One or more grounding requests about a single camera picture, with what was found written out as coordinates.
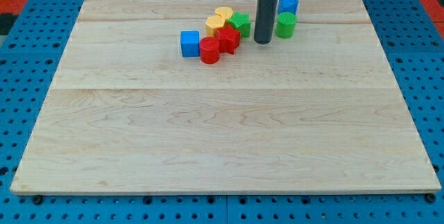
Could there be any wooden board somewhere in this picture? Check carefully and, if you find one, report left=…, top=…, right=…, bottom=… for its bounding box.
left=10, top=0, right=441, bottom=196

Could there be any yellow heart block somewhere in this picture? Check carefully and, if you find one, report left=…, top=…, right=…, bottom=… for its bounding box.
left=214, top=6, right=234, bottom=19

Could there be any yellow pentagon block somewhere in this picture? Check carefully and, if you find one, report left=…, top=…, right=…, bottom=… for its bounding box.
left=205, top=15, right=225, bottom=37

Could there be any blue triangle block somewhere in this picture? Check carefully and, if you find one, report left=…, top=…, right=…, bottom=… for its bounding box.
left=277, top=0, right=299, bottom=15

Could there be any red cylinder block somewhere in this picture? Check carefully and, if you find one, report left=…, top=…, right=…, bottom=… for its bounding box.
left=199, top=37, right=220, bottom=64

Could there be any green star block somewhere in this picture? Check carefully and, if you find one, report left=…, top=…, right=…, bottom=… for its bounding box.
left=228, top=12, right=251, bottom=37

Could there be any blue cube block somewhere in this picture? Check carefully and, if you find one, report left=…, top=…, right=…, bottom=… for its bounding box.
left=180, top=31, right=200, bottom=58

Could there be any red star block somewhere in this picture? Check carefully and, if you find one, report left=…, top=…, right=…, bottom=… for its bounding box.
left=216, top=25, right=241, bottom=55

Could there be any green cylinder block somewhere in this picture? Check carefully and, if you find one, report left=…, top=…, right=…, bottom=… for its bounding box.
left=275, top=12, right=297, bottom=39

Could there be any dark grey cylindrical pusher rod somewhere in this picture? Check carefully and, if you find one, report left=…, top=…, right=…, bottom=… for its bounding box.
left=254, top=0, right=278, bottom=44

